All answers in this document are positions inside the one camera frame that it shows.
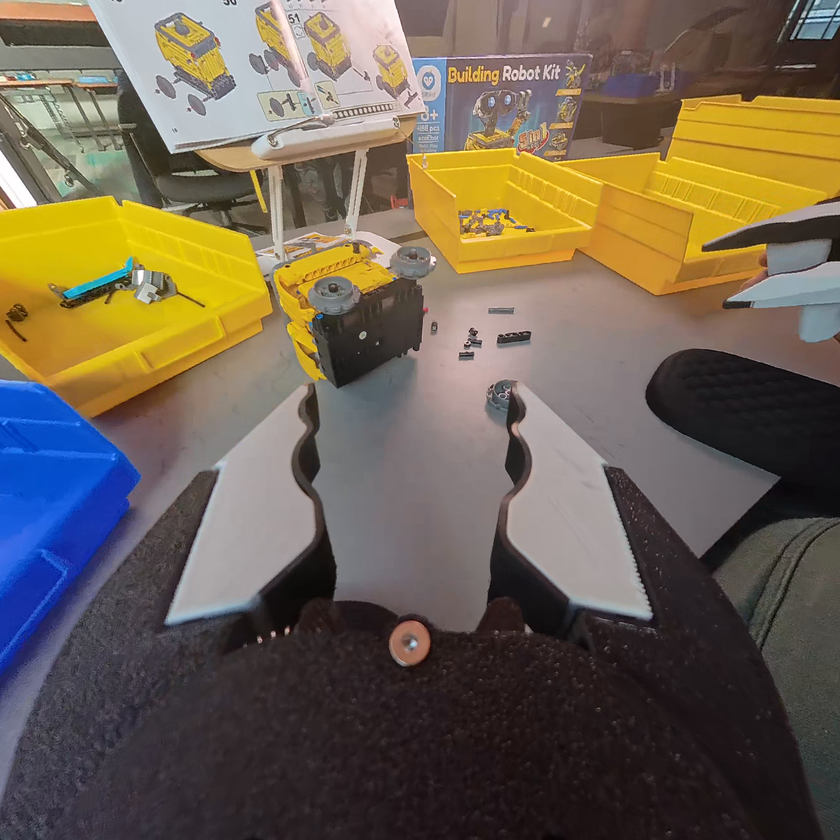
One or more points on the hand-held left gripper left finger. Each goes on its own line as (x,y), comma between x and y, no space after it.
(256,531)

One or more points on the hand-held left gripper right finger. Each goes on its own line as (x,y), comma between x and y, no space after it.
(571,531)

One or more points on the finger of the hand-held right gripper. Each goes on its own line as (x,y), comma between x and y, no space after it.
(787,226)
(794,289)

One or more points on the small grey lego wheel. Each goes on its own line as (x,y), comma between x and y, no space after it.
(497,396)

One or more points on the short black lego beam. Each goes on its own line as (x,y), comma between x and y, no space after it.
(514,338)

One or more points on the blue storage bin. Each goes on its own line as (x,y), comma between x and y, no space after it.
(52,499)

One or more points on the yellow lego vehicle model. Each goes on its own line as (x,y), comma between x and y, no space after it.
(367,328)

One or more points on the heap of mixed lego parts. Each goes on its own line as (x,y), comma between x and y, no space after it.
(492,222)

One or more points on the yellow storage bin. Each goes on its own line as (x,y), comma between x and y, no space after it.
(98,354)
(695,229)
(446,210)

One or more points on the lego sticker sheet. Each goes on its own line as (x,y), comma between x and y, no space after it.
(295,246)

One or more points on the long black lego beam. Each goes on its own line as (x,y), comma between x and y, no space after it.
(85,298)

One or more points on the black curved lego strip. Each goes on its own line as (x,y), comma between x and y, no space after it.
(16,331)

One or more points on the small black lego piece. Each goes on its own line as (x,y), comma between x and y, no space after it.
(16,312)

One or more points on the blue lego set box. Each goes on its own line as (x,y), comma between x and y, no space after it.
(472,92)

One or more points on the lego instruction booklet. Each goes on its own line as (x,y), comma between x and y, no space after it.
(216,79)

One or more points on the person's right hand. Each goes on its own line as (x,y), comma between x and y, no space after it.
(753,284)

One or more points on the black armrest pad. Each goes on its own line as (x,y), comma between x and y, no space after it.
(748,407)

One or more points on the thin black stick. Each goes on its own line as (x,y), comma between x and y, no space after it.
(190,300)

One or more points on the person's green sweatshirt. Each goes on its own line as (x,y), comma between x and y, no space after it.
(794,623)

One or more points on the cyan strip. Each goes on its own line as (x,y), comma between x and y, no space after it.
(98,282)

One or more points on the black office chair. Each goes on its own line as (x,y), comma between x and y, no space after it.
(190,184)

